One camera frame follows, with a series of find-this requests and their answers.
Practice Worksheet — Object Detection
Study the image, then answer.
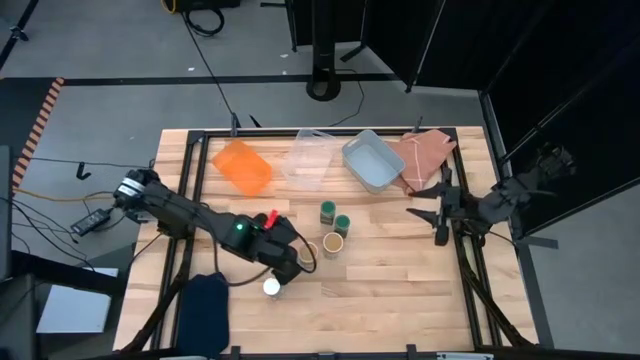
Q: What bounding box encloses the green lid spice jar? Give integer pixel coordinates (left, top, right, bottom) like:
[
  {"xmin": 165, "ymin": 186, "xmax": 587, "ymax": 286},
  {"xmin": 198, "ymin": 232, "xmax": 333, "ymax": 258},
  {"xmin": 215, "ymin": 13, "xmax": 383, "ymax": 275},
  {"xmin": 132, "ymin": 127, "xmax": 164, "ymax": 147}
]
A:
[
  {"xmin": 333, "ymin": 213, "xmax": 352, "ymax": 239},
  {"xmin": 319, "ymin": 199, "xmax": 337, "ymax": 226}
]

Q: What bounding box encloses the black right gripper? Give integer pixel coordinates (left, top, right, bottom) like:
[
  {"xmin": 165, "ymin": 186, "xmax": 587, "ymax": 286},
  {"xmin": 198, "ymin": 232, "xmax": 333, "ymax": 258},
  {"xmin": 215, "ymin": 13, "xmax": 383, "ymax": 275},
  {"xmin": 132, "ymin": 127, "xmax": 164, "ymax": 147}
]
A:
[{"xmin": 405, "ymin": 166, "xmax": 484, "ymax": 247}]

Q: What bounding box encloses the white lid spice jar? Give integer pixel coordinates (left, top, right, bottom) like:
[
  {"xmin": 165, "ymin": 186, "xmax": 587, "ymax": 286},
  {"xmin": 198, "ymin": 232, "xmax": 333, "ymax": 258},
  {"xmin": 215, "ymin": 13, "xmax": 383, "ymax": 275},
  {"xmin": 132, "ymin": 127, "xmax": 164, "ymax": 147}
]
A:
[{"xmin": 262, "ymin": 276, "xmax": 283, "ymax": 300}]

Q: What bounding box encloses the orange plastic bin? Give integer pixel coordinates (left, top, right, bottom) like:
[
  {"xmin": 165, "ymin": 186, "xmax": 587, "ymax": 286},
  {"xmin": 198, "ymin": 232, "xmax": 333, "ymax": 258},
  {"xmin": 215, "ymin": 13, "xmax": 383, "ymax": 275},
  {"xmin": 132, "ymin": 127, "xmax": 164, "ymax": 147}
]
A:
[{"xmin": 211, "ymin": 138, "xmax": 274, "ymax": 197}]

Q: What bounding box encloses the black stand pole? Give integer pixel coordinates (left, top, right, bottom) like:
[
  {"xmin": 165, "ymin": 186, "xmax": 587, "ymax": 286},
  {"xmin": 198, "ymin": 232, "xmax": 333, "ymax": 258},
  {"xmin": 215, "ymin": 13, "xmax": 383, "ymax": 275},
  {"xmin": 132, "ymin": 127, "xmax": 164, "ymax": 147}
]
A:
[{"xmin": 305, "ymin": 0, "xmax": 343, "ymax": 102}]

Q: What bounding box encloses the orange black hazard tape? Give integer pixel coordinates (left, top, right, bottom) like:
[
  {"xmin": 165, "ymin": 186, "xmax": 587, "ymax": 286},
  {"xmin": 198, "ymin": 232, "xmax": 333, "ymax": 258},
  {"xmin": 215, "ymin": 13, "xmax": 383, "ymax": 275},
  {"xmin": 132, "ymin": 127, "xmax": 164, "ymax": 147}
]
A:
[{"xmin": 10, "ymin": 77, "xmax": 66, "ymax": 189}]

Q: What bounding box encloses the coiled black cable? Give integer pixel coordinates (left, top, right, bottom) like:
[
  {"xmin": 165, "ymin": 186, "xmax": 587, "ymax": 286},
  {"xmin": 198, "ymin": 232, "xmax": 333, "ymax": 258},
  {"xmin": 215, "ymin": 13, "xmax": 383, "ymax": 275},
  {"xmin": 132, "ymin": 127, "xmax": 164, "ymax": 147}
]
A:
[{"xmin": 184, "ymin": 5, "xmax": 226, "ymax": 38}]

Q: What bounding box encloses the pink cloth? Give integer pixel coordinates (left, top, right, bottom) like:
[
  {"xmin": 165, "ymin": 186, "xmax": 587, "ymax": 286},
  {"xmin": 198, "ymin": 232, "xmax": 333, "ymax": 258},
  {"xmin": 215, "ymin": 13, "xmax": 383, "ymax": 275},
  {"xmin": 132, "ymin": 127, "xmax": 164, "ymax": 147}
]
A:
[{"xmin": 387, "ymin": 128, "xmax": 459, "ymax": 194}]

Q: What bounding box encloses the white board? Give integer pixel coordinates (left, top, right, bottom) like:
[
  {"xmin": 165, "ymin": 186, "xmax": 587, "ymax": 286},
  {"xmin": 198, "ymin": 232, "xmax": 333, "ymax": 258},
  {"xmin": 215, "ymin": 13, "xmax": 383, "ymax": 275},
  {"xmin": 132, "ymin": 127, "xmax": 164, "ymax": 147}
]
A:
[{"xmin": 35, "ymin": 267, "xmax": 120, "ymax": 335}]

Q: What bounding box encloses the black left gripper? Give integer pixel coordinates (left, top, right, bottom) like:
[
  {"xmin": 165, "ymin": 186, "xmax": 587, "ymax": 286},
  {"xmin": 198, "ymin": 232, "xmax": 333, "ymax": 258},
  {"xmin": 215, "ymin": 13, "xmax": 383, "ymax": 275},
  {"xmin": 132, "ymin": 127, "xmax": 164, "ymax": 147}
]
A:
[{"xmin": 219, "ymin": 213, "xmax": 305, "ymax": 287}]

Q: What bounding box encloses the orange floor cable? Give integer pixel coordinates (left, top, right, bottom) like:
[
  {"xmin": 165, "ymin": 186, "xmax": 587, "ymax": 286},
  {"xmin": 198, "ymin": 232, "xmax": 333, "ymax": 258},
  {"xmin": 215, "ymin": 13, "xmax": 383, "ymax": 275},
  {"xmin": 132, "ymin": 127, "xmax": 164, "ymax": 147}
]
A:
[{"xmin": 12, "ymin": 187, "xmax": 116, "ymax": 204}]

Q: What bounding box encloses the clear plastic bin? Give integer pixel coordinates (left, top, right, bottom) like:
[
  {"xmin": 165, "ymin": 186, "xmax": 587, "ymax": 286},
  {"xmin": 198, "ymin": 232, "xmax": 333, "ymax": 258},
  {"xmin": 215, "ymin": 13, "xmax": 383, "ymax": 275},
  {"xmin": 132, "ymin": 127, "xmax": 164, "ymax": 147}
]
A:
[{"xmin": 281, "ymin": 127, "xmax": 339, "ymax": 192}]

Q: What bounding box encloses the long black floor cable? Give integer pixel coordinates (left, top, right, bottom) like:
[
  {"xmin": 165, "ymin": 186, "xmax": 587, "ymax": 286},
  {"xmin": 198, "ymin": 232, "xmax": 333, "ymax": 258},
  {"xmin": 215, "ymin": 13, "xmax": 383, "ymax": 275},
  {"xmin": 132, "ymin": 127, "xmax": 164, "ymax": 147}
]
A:
[{"xmin": 179, "ymin": 9, "xmax": 236, "ymax": 117}]

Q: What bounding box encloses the black curtain partition panel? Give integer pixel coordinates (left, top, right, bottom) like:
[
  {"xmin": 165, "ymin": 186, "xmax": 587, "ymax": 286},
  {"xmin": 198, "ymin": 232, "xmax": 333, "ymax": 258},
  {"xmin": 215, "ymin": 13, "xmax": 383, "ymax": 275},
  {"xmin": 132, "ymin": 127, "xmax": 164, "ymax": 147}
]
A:
[
  {"xmin": 414, "ymin": 0, "xmax": 640, "ymax": 94},
  {"xmin": 362, "ymin": 0, "xmax": 449, "ymax": 94},
  {"xmin": 478, "ymin": 29, "xmax": 640, "ymax": 251},
  {"xmin": 284, "ymin": 0, "xmax": 371, "ymax": 64}
]

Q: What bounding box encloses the navy blue cloth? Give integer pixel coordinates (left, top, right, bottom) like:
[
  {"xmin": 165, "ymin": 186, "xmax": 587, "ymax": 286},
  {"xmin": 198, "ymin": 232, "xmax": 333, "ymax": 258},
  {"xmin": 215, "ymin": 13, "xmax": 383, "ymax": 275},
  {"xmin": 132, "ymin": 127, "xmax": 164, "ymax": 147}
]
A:
[{"xmin": 175, "ymin": 271, "xmax": 231, "ymax": 359}]

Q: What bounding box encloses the black tripod leg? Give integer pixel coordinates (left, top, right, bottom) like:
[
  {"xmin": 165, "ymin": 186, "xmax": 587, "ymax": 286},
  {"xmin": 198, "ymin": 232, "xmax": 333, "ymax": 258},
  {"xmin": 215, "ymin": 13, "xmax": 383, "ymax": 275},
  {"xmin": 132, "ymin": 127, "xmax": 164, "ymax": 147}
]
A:
[{"xmin": 0, "ymin": 0, "xmax": 40, "ymax": 69}]

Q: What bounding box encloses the black power adapter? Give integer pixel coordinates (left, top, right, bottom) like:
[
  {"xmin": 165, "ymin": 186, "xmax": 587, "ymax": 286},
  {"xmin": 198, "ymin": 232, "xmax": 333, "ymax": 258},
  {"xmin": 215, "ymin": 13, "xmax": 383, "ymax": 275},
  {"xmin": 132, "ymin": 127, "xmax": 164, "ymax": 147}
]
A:
[{"xmin": 69, "ymin": 207, "xmax": 114, "ymax": 237}]

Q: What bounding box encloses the thin black cable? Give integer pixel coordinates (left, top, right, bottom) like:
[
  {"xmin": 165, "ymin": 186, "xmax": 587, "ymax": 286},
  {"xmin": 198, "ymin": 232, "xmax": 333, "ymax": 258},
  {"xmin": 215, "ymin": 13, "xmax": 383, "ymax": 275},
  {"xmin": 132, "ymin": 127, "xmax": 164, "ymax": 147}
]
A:
[{"xmin": 327, "ymin": 68, "xmax": 366, "ymax": 128}]

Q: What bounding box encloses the black metal table frame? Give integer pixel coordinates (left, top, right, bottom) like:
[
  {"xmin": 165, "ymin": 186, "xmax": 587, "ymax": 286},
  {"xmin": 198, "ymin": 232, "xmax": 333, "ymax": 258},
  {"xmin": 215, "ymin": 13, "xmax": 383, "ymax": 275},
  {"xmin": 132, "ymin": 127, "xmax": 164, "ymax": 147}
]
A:
[{"xmin": 119, "ymin": 127, "xmax": 539, "ymax": 360}]

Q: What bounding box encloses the grey plastic bin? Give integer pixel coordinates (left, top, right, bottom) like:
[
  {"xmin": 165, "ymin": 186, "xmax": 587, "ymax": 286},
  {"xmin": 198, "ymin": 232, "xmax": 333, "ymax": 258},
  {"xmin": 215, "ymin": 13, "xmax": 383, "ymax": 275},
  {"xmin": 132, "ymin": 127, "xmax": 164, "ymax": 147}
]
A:
[{"xmin": 341, "ymin": 129, "xmax": 407, "ymax": 195}]

